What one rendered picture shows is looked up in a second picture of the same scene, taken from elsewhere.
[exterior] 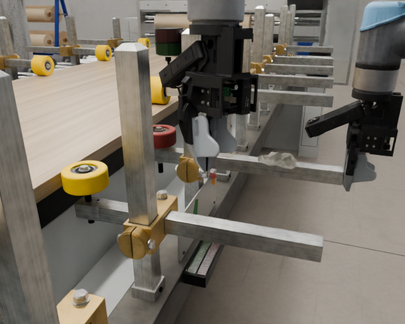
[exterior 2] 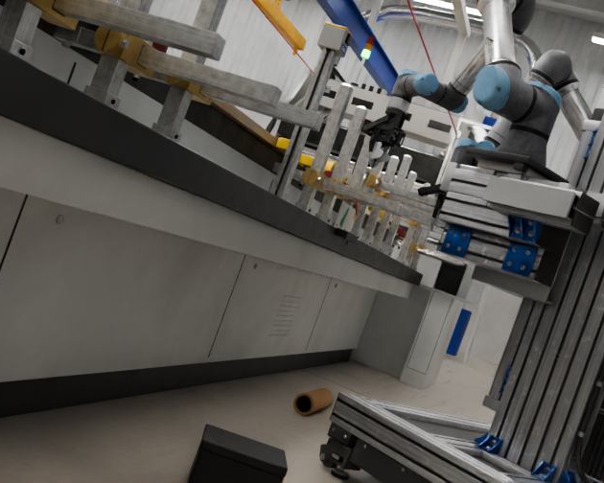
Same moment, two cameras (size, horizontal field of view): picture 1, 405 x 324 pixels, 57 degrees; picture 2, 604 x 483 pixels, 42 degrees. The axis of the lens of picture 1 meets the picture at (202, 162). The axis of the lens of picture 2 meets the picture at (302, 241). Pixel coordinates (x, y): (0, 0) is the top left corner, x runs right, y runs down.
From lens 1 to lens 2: 2.33 m
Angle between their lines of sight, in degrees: 23
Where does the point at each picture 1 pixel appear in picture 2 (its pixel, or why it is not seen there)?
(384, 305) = not seen: hidden behind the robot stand
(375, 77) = not seen: hidden behind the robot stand
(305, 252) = (404, 212)
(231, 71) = (398, 126)
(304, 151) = (408, 376)
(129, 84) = (358, 120)
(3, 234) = (335, 124)
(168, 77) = (368, 127)
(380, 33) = (461, 149)
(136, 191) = (340, 164)
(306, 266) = not seen: hidden behind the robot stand
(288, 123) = (398, 338)
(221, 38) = (397, 115)
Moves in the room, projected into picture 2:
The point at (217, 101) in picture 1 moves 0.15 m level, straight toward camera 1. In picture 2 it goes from (388, 135) to (393, 128)
